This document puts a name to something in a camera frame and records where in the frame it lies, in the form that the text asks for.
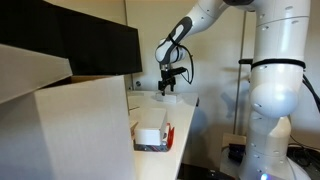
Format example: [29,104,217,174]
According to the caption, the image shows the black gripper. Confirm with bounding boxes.
[157,69,176,97]

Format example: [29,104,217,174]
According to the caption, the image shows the small plain white box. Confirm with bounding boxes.
[154,92,183,104]

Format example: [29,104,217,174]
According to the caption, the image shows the flat red box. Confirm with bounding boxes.
[133,122,175,153]

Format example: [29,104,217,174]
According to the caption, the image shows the long white carton box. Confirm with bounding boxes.
[133,107,168,147]

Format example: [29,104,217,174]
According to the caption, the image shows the beige floor box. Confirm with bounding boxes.
[222,132,248,148]

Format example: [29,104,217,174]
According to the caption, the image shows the black power box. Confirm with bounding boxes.
[228,143,248,163]

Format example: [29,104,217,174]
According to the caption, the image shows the big white storage box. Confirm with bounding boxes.
[0,74,137,180]

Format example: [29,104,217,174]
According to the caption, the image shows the white storage box lid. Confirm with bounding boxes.
[0,43,74,105]

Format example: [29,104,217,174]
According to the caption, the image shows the thin grey stand pole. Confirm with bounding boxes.
[232,9,254,134]

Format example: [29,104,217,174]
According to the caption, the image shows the black computer monitor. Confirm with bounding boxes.
[66,9,143,77]
[0,0,73,76]

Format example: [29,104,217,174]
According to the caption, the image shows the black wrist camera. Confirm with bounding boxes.
[168,66,188,77]

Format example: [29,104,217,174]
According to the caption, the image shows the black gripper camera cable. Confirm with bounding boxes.
[173,41,195,85]

